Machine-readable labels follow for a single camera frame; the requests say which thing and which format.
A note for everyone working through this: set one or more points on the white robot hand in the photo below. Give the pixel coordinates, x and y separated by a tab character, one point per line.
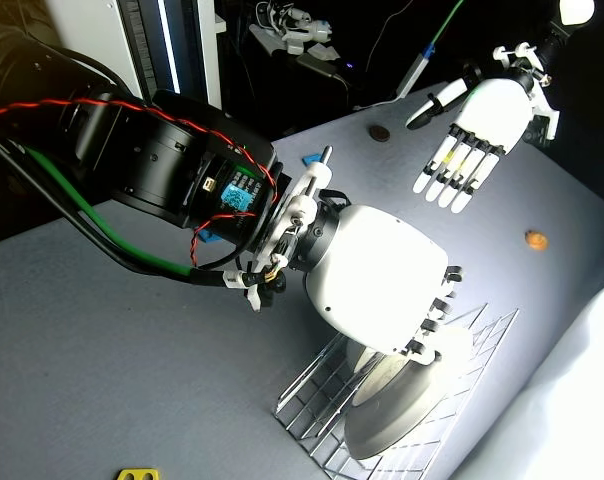
377	280
494	107

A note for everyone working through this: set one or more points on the white plate with dark rim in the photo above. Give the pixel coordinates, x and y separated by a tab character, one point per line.
377	372
392	415

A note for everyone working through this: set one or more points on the spare white robot hand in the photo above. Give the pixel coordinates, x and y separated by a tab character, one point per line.
302	30

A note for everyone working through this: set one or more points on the brown round disc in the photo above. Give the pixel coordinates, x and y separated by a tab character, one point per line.
379	133

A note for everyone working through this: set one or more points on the blue two-hole rectangular block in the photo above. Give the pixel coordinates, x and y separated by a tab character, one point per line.
309	160

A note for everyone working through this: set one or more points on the orange-brown toy pastry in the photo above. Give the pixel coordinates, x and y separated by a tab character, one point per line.
536	240

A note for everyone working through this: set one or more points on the blue pentagon block with holes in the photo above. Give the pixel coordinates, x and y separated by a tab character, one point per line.
208	235

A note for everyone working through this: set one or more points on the dark power adapter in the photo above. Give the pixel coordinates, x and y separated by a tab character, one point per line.
322	67

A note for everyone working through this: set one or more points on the white cloth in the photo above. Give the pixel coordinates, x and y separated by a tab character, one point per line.
582	400

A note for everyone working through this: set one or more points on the yellow two-hole block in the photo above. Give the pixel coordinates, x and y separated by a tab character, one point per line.
132	475

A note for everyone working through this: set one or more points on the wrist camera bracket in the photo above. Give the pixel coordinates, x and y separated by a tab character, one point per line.
262	292
544	117

